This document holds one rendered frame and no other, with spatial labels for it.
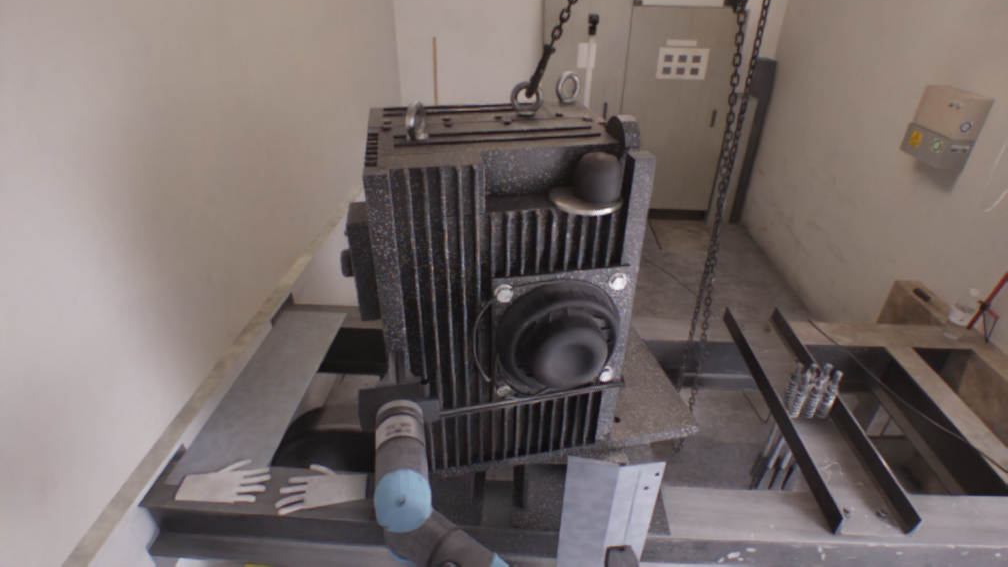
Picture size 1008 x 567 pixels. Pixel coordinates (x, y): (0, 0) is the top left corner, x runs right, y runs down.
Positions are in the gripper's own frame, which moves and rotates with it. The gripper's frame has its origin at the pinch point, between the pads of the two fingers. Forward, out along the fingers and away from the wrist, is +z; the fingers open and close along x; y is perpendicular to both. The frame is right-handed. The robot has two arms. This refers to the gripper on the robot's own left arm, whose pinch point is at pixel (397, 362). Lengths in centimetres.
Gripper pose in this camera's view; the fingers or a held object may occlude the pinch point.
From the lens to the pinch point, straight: 98.5
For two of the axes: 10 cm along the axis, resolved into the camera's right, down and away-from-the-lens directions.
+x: -9.8, 0.9, -1.8
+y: 0.1, -8.7, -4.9
